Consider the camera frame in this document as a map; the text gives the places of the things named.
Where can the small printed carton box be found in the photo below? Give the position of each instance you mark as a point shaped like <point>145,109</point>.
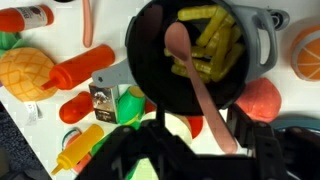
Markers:
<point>105,103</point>

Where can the yellow mustard bottle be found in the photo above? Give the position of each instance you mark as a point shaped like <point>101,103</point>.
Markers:
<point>80,146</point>

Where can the plush toy pineapple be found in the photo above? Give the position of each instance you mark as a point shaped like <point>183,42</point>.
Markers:
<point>26,73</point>

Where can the small red sauce bottle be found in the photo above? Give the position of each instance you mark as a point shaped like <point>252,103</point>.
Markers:
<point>13,20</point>

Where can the yellow toy fries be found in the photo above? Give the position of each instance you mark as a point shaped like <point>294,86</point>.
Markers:
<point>220,56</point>

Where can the grey round knob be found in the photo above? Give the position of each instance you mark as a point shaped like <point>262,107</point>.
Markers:
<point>281,16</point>

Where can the pink plastic spoon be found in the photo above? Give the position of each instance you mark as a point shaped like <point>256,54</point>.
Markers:
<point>206,100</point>

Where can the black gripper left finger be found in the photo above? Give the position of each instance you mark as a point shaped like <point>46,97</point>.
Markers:
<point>156,146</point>

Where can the red plush peach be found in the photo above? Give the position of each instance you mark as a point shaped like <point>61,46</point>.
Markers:
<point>260,100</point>

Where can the orange ketchup bottle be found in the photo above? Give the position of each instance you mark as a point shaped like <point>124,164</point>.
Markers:
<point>83,66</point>

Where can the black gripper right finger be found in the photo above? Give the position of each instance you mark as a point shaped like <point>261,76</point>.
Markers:
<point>273,150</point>

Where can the toy orange half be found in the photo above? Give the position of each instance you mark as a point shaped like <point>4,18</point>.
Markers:
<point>308,55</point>

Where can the toy watermelon slice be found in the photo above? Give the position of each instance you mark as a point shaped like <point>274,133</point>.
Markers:
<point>81,163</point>

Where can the cream small bowl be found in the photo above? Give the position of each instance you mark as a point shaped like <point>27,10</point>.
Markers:
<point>176,128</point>

